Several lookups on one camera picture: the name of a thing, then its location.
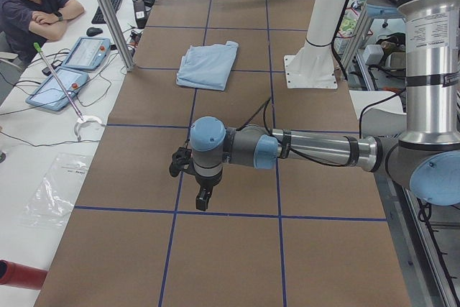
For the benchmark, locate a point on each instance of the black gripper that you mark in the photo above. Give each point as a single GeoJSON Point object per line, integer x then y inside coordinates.
{"type": "Point", "coordinates": [205, 181]}

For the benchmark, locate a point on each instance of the light blue button-up shirt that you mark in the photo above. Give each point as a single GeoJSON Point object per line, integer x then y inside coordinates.
{"type": "Point", "coordinates": [207, 67]}

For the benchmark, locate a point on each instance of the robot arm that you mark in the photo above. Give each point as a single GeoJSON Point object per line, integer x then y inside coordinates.
{"type": "Point", "coordinates": [318, 119]}

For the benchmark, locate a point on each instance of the clear plastic bag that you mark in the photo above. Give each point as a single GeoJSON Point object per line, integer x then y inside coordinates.
{"type": "Point", "coordinates": [53, 201]}

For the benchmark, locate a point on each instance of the upper blue teach pendant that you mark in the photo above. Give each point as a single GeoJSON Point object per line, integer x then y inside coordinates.
{"type": "Point", "coordinates": [87, 53]}

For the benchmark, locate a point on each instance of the blue teach pendant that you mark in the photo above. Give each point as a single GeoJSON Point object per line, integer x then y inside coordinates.
{"type": "Point", "coordinates": [87, 53]}
{"type": "Point", "coordinates": [49, 95]}

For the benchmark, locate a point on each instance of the lower blue teach pendant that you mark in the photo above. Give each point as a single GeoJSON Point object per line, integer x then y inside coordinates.
{"type": "Point", "coordinates": [49, 95]}

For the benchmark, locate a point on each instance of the white plastic chair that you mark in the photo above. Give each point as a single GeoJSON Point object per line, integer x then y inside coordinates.
{"type": "Point", "coordinates": [383, 119]}

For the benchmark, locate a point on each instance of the black computer mouse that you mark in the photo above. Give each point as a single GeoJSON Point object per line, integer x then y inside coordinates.
{"type": "Point", "coordinates": [93, 31]}

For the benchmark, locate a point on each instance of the red cylinder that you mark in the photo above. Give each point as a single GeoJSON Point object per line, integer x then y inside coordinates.
{"type": "Point", "coordinates": [22, 276]}

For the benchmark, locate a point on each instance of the metal reacher grabber tool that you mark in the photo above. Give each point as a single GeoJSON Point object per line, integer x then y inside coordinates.
{"type": "Point", "coordinates": [82, 119]}

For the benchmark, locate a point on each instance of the seated person dark shirt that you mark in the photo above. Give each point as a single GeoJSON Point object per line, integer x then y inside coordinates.
{"type": "Point", "coordinates": [26, 22]}

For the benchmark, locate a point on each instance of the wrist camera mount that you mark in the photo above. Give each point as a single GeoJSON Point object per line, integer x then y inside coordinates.
{"type": "Point", "coordinates": [182, 161]}

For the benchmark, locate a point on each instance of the white camera stand base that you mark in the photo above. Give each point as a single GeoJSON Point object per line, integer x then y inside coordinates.
{"type": "Point", "coordinates": [313, 65]}

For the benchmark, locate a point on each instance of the aluminium frame post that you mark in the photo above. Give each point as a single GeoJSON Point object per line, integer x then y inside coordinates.
{"type": "Point", "coordinates": [116, 33]}

